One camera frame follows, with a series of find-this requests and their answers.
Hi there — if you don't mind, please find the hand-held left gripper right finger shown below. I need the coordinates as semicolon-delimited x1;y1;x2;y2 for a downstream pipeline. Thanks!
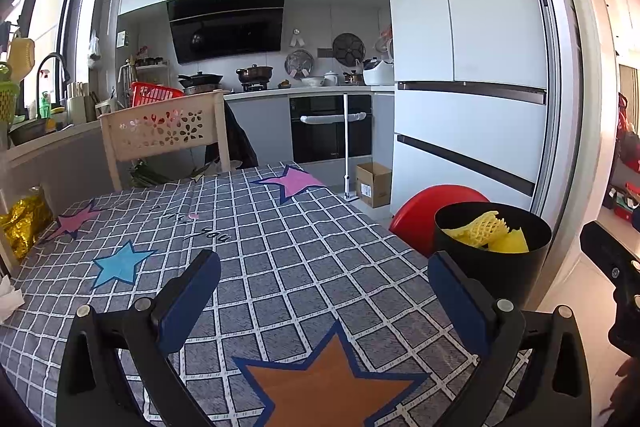
427;251;593;427

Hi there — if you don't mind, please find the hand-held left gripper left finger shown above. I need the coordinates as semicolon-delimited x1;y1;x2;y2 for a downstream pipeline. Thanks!
56;248;223;427

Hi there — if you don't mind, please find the black trash bin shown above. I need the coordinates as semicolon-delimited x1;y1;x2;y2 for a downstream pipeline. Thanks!
433;202;552;313

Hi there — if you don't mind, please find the yellow foam net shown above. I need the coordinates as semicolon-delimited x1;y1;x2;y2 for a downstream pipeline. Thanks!
442;210;508;250

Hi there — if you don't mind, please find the red round stool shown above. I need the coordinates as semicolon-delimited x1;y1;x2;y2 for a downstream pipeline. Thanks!
389;187;491;258

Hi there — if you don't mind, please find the grey checked star tablecloth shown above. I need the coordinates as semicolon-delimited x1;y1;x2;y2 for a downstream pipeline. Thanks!
0;162;531;427

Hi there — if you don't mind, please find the cardboard box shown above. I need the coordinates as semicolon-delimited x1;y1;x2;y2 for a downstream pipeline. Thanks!
355;162;393;208

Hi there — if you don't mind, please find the dark jacket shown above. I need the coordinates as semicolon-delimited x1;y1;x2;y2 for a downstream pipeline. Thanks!
205;101;259;170

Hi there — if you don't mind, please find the beige cut-out chair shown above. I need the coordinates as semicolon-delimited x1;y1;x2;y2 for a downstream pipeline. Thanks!
99;89;232;192

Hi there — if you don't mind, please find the white crumpled tissue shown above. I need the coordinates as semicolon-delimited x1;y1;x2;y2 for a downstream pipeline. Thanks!
0;274;26;324

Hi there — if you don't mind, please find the gold foil bag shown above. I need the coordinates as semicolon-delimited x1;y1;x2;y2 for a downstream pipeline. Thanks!
0;194;53;260

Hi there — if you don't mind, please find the grey kitchen counter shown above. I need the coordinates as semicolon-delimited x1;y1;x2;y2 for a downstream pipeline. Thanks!
0;84;396;202

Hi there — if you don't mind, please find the black built-in oven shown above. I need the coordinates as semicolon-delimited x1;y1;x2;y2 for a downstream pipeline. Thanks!
289;94;373;164

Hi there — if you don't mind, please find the red plastic basket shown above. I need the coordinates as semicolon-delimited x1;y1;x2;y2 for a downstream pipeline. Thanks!
130;82;185;108

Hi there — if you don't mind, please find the black wok with lid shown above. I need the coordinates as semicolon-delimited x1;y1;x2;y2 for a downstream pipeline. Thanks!
177;71;224;95

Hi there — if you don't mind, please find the white utensil holder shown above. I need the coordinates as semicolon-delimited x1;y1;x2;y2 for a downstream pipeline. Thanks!
66;94;87;125

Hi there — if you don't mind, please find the spice rack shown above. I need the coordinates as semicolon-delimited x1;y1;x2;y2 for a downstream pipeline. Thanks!
119;57;171;100

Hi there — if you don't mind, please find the dark sink pan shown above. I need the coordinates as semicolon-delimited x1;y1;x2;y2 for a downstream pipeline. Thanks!
10;118;56;145

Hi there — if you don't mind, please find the white rice cooker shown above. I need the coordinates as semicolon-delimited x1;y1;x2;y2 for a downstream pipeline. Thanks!
362;59;396;86

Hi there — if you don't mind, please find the white fridge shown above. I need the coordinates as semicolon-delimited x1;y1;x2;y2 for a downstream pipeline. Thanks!
385;0;548;220

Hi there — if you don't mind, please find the silver round rack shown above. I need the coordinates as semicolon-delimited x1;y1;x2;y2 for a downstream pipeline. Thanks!
284;49;315;80

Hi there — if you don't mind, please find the hanging plastic bag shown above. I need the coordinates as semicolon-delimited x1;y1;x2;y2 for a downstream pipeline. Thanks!
87;31;102;68

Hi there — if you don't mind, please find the green plastic basket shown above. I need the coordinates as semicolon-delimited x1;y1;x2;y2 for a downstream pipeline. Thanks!
0;63;21;128

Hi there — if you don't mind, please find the black range hood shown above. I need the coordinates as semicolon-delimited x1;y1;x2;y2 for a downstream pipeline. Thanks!
166;0;287;65

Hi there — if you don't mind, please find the black kitchen faucet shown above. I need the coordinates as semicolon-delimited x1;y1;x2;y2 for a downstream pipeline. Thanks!
36;53;72;100

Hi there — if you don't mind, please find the yellow strainer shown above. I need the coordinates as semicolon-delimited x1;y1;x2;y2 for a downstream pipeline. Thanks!
7;38;36;82

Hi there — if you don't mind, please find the kitchen window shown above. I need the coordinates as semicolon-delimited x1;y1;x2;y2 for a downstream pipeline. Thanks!
0;0;83;75

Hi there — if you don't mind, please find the sliding door frame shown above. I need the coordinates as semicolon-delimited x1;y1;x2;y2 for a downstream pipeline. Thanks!
505;0;606;308

